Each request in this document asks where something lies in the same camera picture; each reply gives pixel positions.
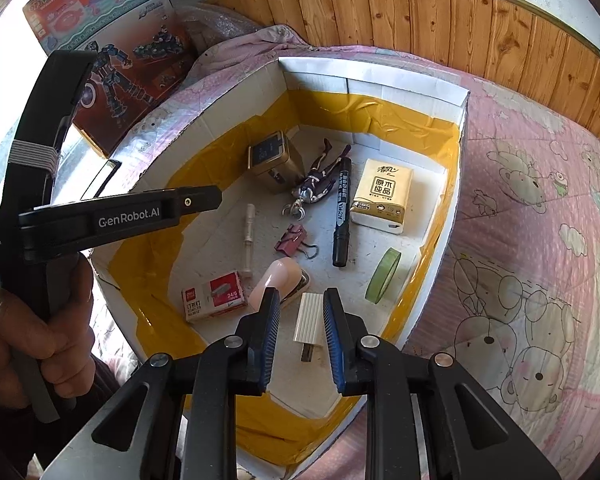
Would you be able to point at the green tape roll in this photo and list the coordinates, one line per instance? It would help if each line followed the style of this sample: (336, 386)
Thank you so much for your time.
(382, 275)

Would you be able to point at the black smartphone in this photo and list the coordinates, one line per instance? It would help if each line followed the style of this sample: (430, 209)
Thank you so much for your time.
(101, 179)

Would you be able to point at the person left hand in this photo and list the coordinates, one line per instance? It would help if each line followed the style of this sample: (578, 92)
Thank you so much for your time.
(63, 345)

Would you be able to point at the yellow tissue pack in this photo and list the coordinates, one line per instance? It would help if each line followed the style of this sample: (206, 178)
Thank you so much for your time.
(380, 199)

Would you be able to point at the robot toy box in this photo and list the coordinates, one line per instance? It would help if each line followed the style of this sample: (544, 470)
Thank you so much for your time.
(141, 58)

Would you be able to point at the white power adapter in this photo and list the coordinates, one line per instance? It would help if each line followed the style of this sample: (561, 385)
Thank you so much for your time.
(309, 330)

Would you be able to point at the red white staples box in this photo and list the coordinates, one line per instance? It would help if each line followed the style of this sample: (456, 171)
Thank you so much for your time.
(213, 297)

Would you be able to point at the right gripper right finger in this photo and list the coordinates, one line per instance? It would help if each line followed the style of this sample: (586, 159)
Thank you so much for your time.
(350, 372)

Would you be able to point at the gold square tin box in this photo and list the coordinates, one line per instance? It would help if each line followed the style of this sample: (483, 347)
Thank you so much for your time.
(276, 163)

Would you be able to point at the black marker pen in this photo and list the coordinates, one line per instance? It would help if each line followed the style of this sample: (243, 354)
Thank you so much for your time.
(340, 245)

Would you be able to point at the wooden headboard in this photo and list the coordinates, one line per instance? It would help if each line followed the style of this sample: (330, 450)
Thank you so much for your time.
(509, 42)

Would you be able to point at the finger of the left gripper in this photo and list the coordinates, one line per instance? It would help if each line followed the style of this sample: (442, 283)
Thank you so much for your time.
(197, 199)

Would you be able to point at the white printed lighter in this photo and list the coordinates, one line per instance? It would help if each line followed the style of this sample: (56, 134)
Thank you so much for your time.
(250, 215)

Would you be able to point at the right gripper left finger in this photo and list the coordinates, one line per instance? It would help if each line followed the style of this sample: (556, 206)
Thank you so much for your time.
(256, 355)

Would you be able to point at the white cardboard box yellow tape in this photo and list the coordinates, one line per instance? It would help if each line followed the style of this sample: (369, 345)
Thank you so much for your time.
(395, 110)

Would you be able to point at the pink binder clip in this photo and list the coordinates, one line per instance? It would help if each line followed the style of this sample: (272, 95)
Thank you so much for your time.
(293, 242)

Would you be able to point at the pink cartoon quilt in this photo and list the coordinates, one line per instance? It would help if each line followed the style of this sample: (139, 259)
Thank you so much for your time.
(516, 298)

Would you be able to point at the bubble wrap sheet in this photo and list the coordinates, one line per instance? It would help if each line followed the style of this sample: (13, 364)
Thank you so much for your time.
(208, 24)

